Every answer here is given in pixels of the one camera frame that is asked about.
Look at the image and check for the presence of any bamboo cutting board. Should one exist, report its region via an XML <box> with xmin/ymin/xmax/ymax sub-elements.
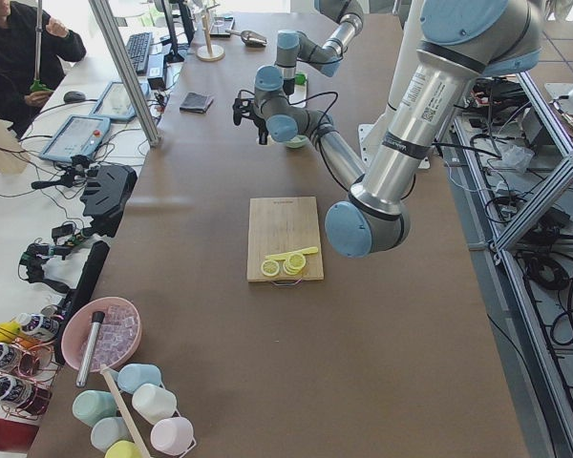
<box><xmin>246</xmin><ymin>197</ymin><xmax>324</xmax><ymax>282</ymax></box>

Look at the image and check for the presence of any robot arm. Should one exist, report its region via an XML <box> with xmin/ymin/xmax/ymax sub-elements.
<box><xmin>232</xmin><ymin>1</ymin><xmax>544</xmax><ymax>258</ymax></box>
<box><xmin>274</xmin><ymin>0</ymin><xmax>364</xmax><ymax>95</ymax></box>

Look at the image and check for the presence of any green lime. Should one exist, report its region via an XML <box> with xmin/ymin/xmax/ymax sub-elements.
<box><xmin>294</xmin><ymin>72</ymin><xmax>308</xmax><ymax>86</ymax></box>

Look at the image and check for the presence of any near blue teach pendant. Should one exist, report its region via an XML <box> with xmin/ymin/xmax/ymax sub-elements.
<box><xmin>38</xmin><ymin>115</ymin><xmax>111</xmax><ymax>163</ymax></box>

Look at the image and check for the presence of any cream rabbit serving tray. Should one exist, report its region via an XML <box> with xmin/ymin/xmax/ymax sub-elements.
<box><xmin>288</xmin><ymin>81</ymin><xmax>308</xmax><ymax>108</ymax></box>

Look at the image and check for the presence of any upper lemon slice stack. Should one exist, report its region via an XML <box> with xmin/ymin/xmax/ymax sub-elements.
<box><xmin>283</xmin><ymin>254</ymin><xmax>307</xmax><ymax>276</ymax></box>

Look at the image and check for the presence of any far blue teach pendant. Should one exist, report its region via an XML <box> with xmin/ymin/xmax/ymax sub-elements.
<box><xmin>90</xmin><ymin>81</ymin><xmax>136</xmax><ymax>122</ymax></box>

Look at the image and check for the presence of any folded grey cloth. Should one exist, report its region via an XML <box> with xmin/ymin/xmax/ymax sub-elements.
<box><xmin>179</xmin><ymin>92</ymin><xmax>214</xmax><ymax>114</ymax></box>

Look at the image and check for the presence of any person in black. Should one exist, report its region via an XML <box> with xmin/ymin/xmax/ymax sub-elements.
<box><xmin>0</xmin><ymin>1</ymin><xmax>86</xmax><ymax>136</ymax></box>

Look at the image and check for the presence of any black keyboard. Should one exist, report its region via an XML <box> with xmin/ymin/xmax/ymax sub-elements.
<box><xmin>125</xmin><ymin>32</ymin><xmax>153</xmax><ymax>74</ymax></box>

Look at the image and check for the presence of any metal scoop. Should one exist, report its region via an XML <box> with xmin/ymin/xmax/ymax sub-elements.
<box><xmin>226</xmin><ymin>29</ymin><xmax>267</xmax><ymax>48</ymax></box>

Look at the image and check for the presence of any yellow plastic knife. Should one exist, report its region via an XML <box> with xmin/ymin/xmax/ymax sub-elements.
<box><xmin>265</xmin><ymin>246</ymin><xmax>319</xmax><ymax>260</ymax></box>

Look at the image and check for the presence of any wooden mug tree stand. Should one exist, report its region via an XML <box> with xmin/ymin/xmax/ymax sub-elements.
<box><xmin>195</xmin><ymin>1</ymin><xmax>224</xmax><ymax>62</ymax></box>

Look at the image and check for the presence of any pastel cup rack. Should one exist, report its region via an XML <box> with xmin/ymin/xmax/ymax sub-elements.
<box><xmin>72</xmin><ymin>364</ymin><xmax>197</xmax><ymax>457</ymax></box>

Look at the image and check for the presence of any lower lemon slice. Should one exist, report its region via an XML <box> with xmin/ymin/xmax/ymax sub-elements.
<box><xmin>260</xmin><ymin>260</ymin><xmax>281</xmax><ymax>278</ymax></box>

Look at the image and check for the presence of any aluminium frame post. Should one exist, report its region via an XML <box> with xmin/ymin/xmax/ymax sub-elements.
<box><xmin>89</xmin><ymin>0</ymin><xmax>160</xmax><ymax>147</ymax></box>

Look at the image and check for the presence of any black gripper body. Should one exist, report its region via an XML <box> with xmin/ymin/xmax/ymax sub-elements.
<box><xmin>232</xmin><ymin>95</ymin><xmax>268</xmax><ymax>134</ymax></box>

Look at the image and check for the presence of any yellow lemon fruit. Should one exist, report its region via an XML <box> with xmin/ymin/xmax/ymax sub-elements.
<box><xmin>0</xmin><ymin>321</ymin><xmax>20</xmax><ymax>344</ymax></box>

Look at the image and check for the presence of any pink bowl with ice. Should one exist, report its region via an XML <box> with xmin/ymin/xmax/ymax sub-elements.
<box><xmin>61</xmin><ymin>297</ymin><xmax>142</xmax><ymax>372</ymax></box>

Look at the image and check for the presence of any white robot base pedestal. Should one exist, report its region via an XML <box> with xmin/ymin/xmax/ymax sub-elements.
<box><xmin>358</xmin><ymin>0</ymin><xmax>423</xmax><ymax>165</ymax></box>

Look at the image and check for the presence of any blue teach pendant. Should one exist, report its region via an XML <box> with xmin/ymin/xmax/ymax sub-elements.
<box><xmin>38</xmin><ymin>115</ymin><xmax>111</xmax><ymax>163</ymax></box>
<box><xmin>90</xmin><ymin>81</ymin><xmax>136</xmax><ymax>122</ymax></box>

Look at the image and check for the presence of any black monitor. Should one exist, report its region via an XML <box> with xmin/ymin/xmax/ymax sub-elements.
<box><xmin>161</xmin><ymin>0</ymin><xmax>197</xmax><ymax>64</ymax></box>

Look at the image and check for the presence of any light green bowl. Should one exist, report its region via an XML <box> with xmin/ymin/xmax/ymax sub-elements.
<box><xmin>284</xmin><ymin>135</ymin><xmax>308</xmax><ymax>149</ymax></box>

